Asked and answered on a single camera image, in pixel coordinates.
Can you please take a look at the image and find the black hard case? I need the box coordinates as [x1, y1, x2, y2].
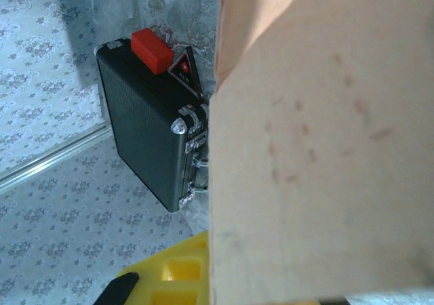
[94, 39, 212, 214]

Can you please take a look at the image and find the brown cloth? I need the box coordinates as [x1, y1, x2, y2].
[207, 0, 434, 305]

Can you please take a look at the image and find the aluminium side frame rail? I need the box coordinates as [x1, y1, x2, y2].
[0, 121, 110, 195]

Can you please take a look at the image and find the black triangular sign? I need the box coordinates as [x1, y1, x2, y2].
[166, 45, 205, 98]

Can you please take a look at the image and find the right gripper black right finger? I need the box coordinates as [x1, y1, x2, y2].
[317, 295, 351, 305]

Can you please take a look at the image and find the yellow plastic grid piece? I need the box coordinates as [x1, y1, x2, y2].
[117, 230, 211, 305]

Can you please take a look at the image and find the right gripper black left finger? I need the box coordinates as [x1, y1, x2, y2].
[97, 272, 140, 305]

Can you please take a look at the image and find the red rectangular block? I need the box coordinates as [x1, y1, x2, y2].
[130, 28, 174, 75]

